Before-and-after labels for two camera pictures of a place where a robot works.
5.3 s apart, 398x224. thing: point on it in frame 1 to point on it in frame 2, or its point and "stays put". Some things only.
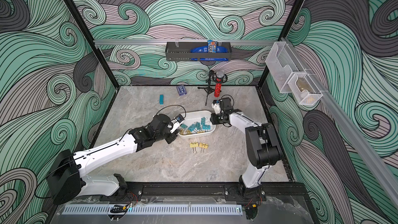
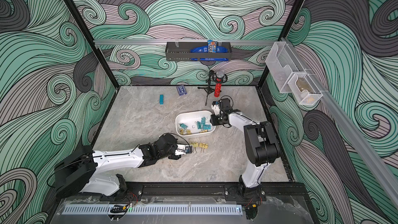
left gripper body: x=174 y=133 to x=176 y=157
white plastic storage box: x=196 y=123 stays put
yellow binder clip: x=203 y=145 stays put
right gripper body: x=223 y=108 stays put
